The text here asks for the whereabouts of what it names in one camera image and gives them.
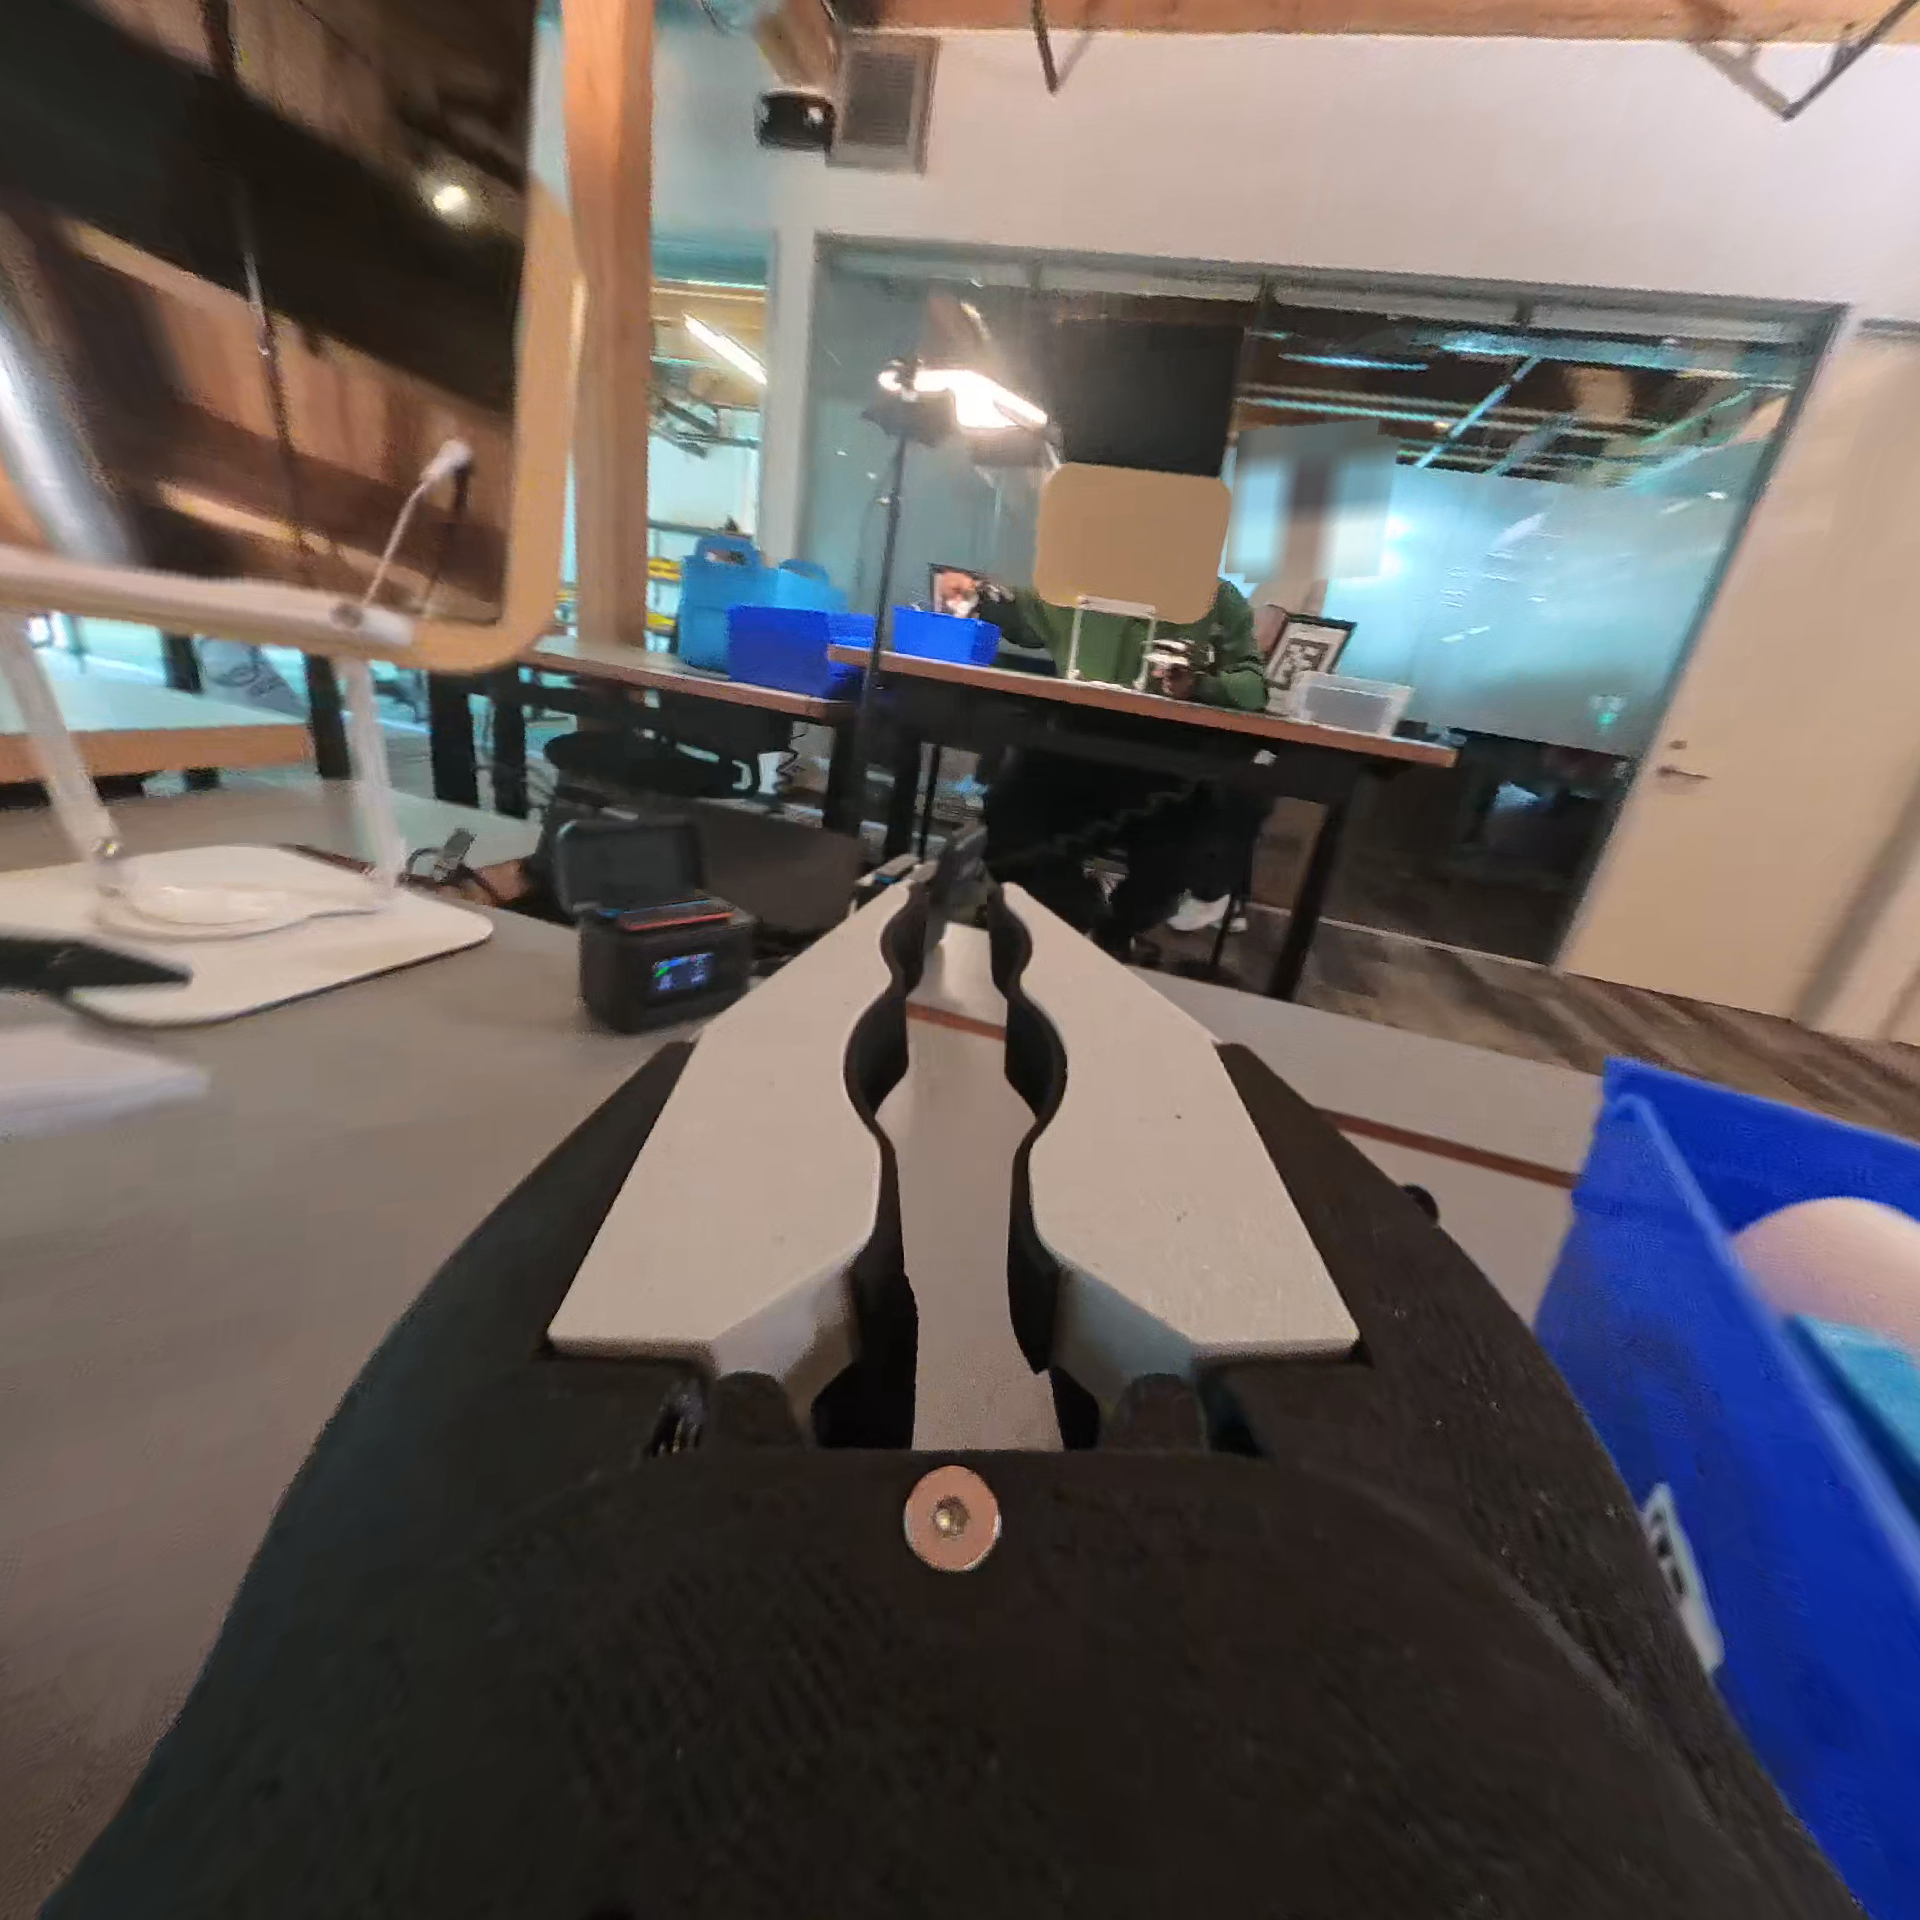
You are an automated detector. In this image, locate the white door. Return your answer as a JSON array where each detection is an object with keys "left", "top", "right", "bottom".
[{"left": 1551, "top": 320, "right": 1920, "bottom": 1048}]

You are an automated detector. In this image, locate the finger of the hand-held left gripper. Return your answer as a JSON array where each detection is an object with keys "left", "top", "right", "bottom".
[
  {"left": 0, "top": 1033, "right": 212, "bottom": 1138},
  {"left": 0, "top": 933, "right": 198, "bottom": 1006}
]

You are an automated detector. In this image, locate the white wall vent grille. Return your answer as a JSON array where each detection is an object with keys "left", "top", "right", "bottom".
[{"left": 824, "top": 29, "right": 943, "bottom": 175}]

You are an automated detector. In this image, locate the black battery charging case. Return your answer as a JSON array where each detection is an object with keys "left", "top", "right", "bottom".
[{"left": 543, "top": 812, "right": 759, "bottom": 1036}]

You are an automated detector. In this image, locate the grey desk with wood edge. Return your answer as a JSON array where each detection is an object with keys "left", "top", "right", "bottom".
[
  {"left": 828, "top": 642, "right": 1462, "bottom": 1006},
  {"left": 0, "top": 661, "right": 318, "bottom": 789},
  {"left": 507, "top": 634, "right": 860, "bottom": 836}
]

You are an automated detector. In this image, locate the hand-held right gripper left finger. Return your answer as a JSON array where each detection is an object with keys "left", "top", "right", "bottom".
[{"left": 543, "top": 882, "right": 925, "bottom": 1455}]

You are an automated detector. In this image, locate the framed printed tag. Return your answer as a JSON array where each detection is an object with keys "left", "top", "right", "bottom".
[{"left": 1263, "top": 611, "right": 1358, "bottom": 694}]

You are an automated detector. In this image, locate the glass room window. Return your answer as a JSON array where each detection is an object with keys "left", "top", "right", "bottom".
[{"left": 806, "top": 234, "right": 1844, "bottom": 767}]

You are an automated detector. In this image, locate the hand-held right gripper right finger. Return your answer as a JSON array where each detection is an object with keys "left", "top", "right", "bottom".
[{"left": 986, "top": 879, "right": 1360, "bottom": 1455}]

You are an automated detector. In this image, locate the black coiled cable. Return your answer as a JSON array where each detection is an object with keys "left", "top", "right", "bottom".
[{"left": 990, "top": 781, "right": 1215, "bottom": 888}]

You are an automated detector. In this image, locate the white rounded object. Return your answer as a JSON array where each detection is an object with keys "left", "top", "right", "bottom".
[{"left": 1726, "top": 1195, "right": 1920, "bottom": 1360}]

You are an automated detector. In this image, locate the blue bin with white label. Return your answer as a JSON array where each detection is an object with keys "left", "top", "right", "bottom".
[{"left": 1532, "top": 1054, "right": 1920, "bottom": 1920}]

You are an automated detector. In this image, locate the studio light on stand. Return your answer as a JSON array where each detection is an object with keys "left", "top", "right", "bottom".
[{"left": 860, "top": 351, "right": 1056, "bottom": 840}]

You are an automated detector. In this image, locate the blue plastic bin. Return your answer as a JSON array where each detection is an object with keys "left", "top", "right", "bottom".
[
  {"left": 891, "top": 603, "right": 1006, "bottom": 668},
  {"left": 727, "top": 603, "right": 878, "bottom": 702},
  {"left": 677, "top": 547, "right": 843, "bottom": 675}
]

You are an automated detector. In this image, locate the clear plastic container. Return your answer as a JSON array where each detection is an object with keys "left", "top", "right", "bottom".
[{"left": 1291, "top": 671, "right": 1416, "bottom": 743}]

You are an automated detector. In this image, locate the wooden support post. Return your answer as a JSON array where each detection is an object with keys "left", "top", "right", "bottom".
[{"left": 557, "top": 0, "right": 658, "bottom": 651}]

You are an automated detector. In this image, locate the wooden framed mirror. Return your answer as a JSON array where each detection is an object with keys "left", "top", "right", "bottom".
[{"left": 0, "top": 0, "right": 589, "bottom": 1033}]

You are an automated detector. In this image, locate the black wall monitor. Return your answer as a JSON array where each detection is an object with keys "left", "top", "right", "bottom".
[{"left": 1048, "top": 320, "right": 1250, "bottom": 479}]

